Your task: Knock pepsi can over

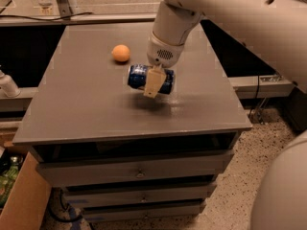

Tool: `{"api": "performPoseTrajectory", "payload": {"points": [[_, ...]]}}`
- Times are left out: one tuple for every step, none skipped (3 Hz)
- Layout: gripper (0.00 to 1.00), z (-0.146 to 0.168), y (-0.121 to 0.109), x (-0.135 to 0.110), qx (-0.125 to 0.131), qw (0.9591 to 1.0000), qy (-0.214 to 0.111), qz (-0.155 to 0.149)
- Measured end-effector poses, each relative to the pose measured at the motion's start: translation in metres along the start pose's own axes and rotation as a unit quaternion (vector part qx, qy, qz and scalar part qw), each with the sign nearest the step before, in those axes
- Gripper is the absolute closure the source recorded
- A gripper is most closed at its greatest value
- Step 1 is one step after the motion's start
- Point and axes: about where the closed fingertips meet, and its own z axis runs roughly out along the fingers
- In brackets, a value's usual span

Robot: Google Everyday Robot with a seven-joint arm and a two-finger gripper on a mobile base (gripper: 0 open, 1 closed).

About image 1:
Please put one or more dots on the bottom grey drawer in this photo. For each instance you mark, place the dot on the bottom grey drawer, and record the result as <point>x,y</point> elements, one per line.
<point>144,211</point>

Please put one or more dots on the green packets in box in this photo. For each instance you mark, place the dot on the green packets in box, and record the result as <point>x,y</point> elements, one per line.
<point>8,177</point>

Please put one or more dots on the white bottle at left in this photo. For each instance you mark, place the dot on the white bottle at left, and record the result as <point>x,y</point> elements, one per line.
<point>8,85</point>

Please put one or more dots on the middle grey drawer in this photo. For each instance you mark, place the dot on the middle grey drawer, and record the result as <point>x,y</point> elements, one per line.
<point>140,195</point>

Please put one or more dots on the orange fruit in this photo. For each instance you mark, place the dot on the orange fruit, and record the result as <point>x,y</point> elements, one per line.
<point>121,53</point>

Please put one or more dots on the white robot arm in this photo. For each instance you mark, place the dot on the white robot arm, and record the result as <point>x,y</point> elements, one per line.
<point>275,31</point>

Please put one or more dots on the grey drawer cabinet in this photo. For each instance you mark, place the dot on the grey drawer cabinet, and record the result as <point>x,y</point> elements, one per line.
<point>85,110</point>

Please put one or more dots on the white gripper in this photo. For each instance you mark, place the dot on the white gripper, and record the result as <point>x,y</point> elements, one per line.
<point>163,53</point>

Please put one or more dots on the brown cardboard box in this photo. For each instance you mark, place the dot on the brown cardboard box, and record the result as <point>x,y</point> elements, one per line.
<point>27,202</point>

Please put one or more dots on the grey drawer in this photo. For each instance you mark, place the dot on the grey drawer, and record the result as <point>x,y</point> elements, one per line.
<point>103,171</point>
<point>140,195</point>
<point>144,211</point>

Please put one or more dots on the top grey drawer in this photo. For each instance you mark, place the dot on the top grey drawer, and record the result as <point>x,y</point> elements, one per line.
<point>103,171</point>

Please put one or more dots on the blue pepsi can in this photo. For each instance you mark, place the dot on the blue pepsi can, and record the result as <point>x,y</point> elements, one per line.
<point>137,77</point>

